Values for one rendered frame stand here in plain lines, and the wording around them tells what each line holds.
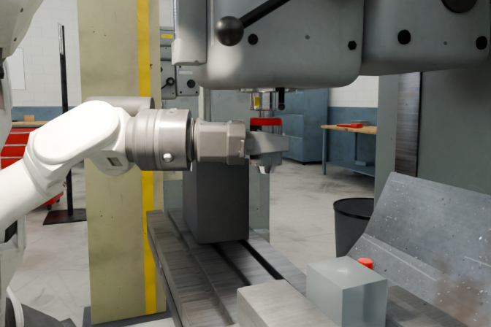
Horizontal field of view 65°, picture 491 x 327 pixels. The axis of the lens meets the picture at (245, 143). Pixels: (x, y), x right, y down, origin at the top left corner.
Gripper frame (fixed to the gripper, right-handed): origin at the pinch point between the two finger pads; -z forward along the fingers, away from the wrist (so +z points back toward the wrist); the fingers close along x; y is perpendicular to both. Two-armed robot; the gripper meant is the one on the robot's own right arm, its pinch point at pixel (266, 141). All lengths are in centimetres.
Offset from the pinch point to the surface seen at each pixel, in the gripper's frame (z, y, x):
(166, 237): 20.1, 25.8, 31.0
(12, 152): 259, 57, 387
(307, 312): -2.7, 14.4, -20.2
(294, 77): -2.5, -8.6, -8.9
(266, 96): 0.3, -6.3, -2.4
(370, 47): -12.4, -12.7, -5.9
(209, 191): 9.9, 13.9, 26.8
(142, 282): 58, 101, 161
